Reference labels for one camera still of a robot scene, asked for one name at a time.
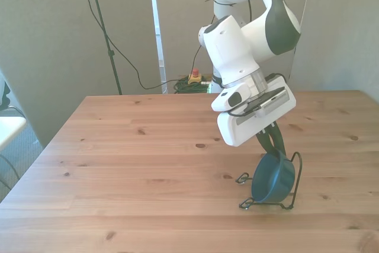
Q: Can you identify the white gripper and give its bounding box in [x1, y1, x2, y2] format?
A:
[217, 107, 287, 159]

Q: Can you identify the blue bowl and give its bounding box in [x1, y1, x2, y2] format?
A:
[250, 149, 296, 204]

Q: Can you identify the yellow red emergency stop button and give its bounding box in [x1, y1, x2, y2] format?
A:
[187, 68, 203, 85]

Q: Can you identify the white vertical pole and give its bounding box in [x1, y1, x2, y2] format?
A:
[147, 0, 168, 94]

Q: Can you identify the black tripod pole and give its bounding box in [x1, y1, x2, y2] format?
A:
[76, 0, 123, 95]

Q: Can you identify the white side table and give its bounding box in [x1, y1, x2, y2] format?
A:
[0, 116, 28, 151]

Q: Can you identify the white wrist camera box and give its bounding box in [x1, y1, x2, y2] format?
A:
[245, 75, 298, 119]

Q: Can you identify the black wire bowl stand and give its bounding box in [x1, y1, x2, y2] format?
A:
[235, 151, 303, 211]

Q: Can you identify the green coiled cable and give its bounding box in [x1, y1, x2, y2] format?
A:
[172, 78, 213, 95]

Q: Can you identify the black tripod camera cable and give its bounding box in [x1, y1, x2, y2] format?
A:
[77, 0, 185, 91]

